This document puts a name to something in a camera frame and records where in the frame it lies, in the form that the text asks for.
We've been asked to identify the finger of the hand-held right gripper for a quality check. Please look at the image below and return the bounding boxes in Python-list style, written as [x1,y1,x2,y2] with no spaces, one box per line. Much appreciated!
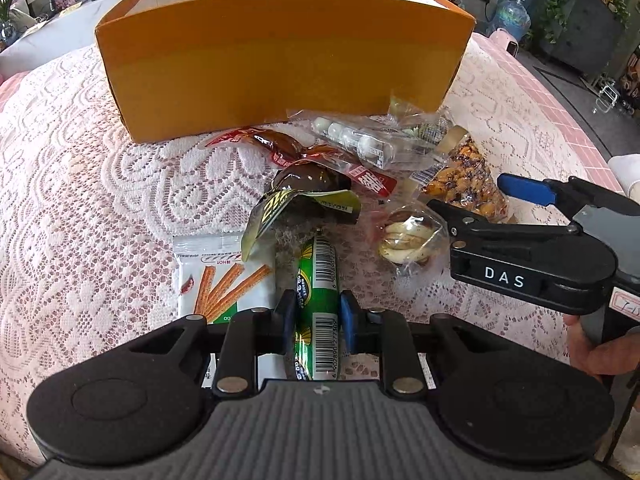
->
[426,199,585,253]
[498,173,630,221]

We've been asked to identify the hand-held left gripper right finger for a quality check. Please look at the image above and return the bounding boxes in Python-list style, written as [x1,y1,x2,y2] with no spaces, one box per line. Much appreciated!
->
[339,291,506,397]

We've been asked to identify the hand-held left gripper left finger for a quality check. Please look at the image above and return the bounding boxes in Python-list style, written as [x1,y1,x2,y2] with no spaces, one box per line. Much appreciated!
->
[127,290,301,397]

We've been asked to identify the green sausage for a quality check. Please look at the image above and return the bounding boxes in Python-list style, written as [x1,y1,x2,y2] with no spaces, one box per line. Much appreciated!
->
[285,232,346,383]

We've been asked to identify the clear packet of bread twists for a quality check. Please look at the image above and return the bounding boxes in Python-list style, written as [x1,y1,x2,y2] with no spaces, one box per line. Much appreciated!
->
[372,200,451,276]

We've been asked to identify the clear packet with green print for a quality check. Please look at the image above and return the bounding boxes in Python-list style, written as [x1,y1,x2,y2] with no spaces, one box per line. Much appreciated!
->
[387,92,451,143]

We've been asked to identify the red brown meat packet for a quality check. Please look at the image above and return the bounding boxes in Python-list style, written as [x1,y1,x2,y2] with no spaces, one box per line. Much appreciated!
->
[202,127,398,198]

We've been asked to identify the orange cardboard box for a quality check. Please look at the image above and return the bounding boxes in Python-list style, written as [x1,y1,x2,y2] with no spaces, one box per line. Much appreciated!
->
[95,0,476,145]

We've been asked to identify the person's right hand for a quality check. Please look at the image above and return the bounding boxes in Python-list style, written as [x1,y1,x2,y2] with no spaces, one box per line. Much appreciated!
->
[562,312,640,378]

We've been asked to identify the clear packet of peanuts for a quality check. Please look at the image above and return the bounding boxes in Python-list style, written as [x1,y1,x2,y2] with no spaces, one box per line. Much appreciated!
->
[410,127,511,223]

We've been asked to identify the white spicy stick packet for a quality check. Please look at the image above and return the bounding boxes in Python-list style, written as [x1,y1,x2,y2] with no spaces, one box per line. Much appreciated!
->
[172,235,288,392]

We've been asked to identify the pink checked tablecloth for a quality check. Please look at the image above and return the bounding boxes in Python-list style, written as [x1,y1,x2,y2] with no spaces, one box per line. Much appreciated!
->
[0,32,626,196]

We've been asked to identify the white cloth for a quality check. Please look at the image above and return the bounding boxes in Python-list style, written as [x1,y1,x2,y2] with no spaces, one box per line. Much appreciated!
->
[607,155,640,196]

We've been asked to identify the green yellow snack packet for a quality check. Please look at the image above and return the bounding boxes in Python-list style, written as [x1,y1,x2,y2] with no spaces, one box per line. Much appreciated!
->
[241,160,362,263]

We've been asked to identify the small metal rack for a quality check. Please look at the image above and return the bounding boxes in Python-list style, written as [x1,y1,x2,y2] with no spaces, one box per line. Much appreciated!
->
[592,77,621,113]

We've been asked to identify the clear packet of white balls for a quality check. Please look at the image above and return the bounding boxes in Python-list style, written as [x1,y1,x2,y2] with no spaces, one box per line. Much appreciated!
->
[287,110,436,171]

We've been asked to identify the pink rounded object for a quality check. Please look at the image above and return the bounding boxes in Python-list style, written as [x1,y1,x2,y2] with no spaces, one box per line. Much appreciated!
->
[487,30,521,56]

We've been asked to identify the grey cabinet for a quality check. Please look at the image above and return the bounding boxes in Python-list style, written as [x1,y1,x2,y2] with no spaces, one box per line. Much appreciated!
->
[542,0,631,81]

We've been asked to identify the blue water bottle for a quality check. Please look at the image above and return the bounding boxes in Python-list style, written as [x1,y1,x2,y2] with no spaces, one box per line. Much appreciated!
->
[492,0,532,41]

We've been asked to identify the small potted plant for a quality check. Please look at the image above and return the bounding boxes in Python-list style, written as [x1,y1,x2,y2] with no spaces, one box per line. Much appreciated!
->
[0,0,26,46]

